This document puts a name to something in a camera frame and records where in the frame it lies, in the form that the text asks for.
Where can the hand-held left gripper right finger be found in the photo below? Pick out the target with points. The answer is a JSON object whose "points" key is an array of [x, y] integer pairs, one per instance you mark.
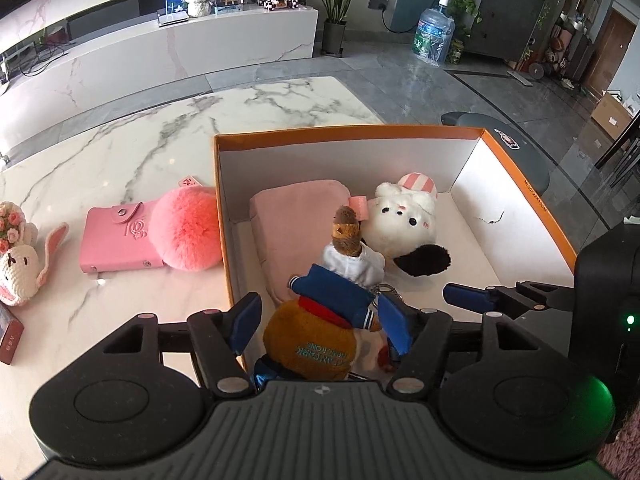
{"points": [[396, 326]]}

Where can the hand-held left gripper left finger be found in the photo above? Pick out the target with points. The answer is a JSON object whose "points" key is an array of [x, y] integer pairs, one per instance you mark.
{"points": [[248, 317]]}

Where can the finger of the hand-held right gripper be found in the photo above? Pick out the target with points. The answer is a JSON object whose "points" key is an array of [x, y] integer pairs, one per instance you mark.
{"points": [[467, 297]]}

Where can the brown plush toy blue jacket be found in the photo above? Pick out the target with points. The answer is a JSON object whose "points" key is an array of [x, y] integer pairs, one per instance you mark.
{"points": [[310, 340]]}

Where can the orange cardboard box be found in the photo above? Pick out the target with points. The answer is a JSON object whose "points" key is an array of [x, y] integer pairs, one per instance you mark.
{"points": [[505, 210]]}

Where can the small brown plush white shirt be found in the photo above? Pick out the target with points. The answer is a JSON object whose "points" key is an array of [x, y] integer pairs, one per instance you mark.
{"points": [[350, 255]]}

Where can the white plush dog striped hat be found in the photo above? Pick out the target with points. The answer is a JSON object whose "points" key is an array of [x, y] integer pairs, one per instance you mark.
{"points": [[407, 215]]}

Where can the pink fluffy pom-pom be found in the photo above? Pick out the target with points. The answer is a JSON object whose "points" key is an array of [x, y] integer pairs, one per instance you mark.
{"points": [[185, 230]]}

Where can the pink fabric pouch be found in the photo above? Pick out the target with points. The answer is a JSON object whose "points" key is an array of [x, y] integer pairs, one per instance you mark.
{"points": [[295, 220]]}

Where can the purple fluffy rug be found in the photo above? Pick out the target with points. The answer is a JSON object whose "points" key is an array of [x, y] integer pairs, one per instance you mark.
{"points": [[622, 450]]}

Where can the small pink patterned tag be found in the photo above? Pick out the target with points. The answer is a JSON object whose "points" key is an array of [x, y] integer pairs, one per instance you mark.
{"points": [[190, 181]]}

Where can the dark round stool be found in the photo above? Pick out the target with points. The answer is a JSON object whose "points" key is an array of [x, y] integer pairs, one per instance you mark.
{"points": [[530, 160]]}

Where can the pink snap card wallet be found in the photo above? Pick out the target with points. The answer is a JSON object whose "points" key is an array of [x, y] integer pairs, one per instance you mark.
{"points": [[117, 237]]}

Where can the dark dining chair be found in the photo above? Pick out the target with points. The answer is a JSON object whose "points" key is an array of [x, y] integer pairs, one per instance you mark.
{"points": [[622, 150]]}

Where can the brown cardboard carton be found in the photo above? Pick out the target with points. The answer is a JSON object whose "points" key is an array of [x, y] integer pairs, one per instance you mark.
{"points": [[612, 115]]}

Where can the white crocheted bunny with flowers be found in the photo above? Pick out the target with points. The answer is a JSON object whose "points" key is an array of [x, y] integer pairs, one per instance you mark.
{"points": [[20, 265]]}

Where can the dark red small box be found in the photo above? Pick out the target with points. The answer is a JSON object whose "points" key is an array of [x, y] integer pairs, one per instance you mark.
{"points": [[9, 335]]}

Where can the wooden door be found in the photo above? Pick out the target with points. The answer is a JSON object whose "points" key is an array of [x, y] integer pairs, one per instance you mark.
{"points": [[607, 50]]}

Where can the blue water jug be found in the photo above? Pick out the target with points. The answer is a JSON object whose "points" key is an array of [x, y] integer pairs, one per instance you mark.
{"points": [[432, 35]]}

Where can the white marble tv cabinet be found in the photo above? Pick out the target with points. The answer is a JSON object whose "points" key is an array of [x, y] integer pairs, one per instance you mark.
{"points": [[200, 55]]}

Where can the grey storage cabinet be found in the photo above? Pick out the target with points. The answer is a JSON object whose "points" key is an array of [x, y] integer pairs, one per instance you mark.
{"points": [[505, 15]]}

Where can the potted green plant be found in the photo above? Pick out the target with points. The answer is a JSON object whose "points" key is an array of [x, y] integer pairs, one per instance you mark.
{"points": [[334, 20]]}

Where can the silver flat device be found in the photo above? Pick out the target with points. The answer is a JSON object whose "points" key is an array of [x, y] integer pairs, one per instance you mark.
{"points": [[172, 17]]}

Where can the black wall socket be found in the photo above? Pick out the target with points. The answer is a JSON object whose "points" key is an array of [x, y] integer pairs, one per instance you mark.
{"points": [[378, 4]]}

